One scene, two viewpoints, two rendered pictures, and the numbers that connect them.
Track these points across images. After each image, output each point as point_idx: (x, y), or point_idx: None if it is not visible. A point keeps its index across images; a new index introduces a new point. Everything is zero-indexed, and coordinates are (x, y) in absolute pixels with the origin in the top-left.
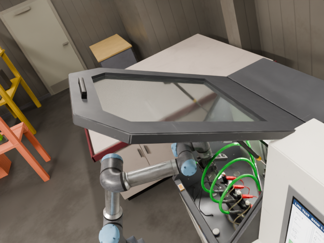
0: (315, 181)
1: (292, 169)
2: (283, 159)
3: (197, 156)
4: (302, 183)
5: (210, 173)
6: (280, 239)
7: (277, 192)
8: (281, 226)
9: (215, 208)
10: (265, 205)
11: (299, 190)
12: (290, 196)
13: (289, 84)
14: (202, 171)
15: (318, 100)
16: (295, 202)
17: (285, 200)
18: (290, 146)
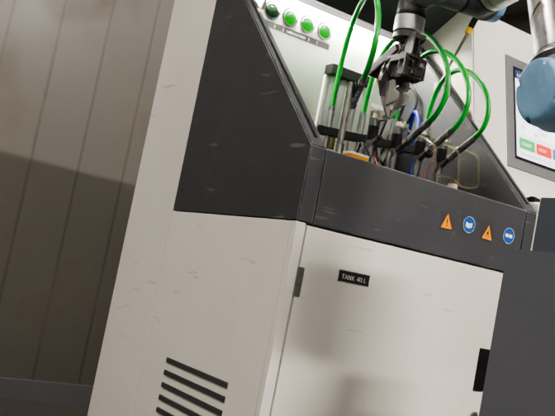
0: (527, 35)
1: (505, 31)
2: (494, 24)
3: (413, 31)
4: (517, 44)
5: (406, 88)
6: (509, 153)
7: (493, 76)
8: (505, 130)
9: None
10: (481, 113)
11: (516, 55)
12: (509, 69)
13: None
14: (418, 71)
15: None
16: (517, 73)
17: (505, 82)
18: None
